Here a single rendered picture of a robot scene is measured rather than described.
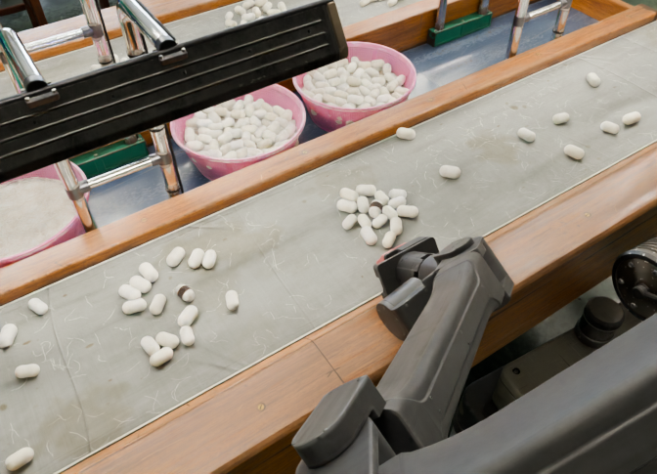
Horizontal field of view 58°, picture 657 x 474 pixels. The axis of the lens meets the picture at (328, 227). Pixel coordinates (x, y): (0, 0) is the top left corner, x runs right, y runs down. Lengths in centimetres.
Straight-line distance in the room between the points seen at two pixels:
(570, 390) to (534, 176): 87
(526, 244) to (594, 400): 71
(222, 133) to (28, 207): 38
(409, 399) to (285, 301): 51
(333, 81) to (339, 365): 72
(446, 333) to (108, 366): 53
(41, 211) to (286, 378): 57
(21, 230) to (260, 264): 43
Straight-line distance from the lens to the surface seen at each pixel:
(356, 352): 83
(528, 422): 31
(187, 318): 89
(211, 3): 166
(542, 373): 121
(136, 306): 93
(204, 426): 79
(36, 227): 115
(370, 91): 132
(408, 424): 41
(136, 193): 122
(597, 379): 31
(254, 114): 126
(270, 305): 91
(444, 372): 48
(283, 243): 98
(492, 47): 165
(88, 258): 101
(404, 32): 157
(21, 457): 86
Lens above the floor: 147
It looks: 46 degrees down
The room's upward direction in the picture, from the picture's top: 1 degrees counter-clockwise
